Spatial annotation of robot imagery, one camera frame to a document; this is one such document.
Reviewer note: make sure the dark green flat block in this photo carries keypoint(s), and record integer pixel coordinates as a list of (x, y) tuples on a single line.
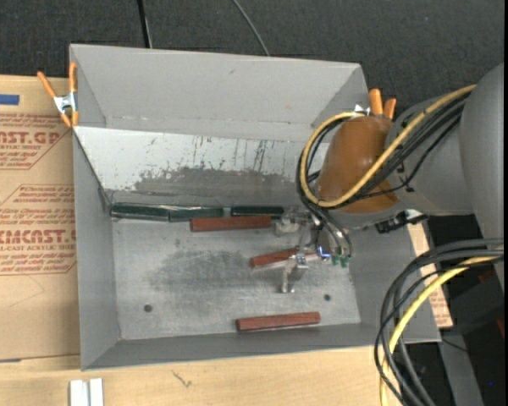
[(139, 211), (195, 215), (257, 211)]

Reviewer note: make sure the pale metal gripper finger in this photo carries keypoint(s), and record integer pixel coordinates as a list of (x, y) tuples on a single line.
[(284, 226), (291, 275)]

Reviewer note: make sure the black cylinder on white bracket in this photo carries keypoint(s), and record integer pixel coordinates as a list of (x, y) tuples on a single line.
[(390, 224)]

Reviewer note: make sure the grey metal bin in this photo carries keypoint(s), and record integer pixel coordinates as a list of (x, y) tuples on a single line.
[(203, 277)]

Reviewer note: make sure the brown cardboard board red print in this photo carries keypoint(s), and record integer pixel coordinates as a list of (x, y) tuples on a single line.
[(34, 210)]

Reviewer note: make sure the red-brown flat block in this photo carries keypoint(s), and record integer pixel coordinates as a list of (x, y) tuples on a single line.
[(278, 321), (230, 223), (271, 259)]

